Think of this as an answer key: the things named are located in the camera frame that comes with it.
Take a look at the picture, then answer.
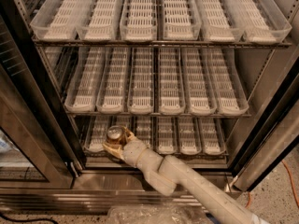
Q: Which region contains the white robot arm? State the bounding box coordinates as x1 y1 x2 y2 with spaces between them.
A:
103 125 270 224

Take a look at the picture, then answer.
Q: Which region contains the black cable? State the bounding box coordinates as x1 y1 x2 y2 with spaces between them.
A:
0 212 60 224

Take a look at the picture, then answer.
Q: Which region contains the fridge door right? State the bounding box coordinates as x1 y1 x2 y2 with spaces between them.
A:
234 101 299 191

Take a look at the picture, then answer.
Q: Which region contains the stainless steel fridge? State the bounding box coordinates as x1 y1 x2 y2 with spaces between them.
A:
0 0 299 214

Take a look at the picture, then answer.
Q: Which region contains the shelf tray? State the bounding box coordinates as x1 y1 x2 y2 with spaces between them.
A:
203 49 249 117
198 119 226 156
96 48 130 114
64 47 106 112
127 48 154 115
107 115 133 155
178 117 201 155
181 49 217 116
161 0 202 41
134 117 153 148
158 48 185 115
156 117 178 155
195 0 244 43
30 0 84 42
84 116 110 153
235 0 292 44
120 0 157 42
76 0 123 41

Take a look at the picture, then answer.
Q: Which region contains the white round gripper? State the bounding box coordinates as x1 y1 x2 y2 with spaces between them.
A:
103 127 148 168

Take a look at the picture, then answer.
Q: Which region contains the orange soda can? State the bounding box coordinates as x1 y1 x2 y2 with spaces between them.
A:
107 125 126 145

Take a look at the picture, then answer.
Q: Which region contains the glass fridge door left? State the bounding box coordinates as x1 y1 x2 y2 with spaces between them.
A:
0 24 73 189

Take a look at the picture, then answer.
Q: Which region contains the orange power cable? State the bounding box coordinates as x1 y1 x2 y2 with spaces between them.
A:
244 160 299 210

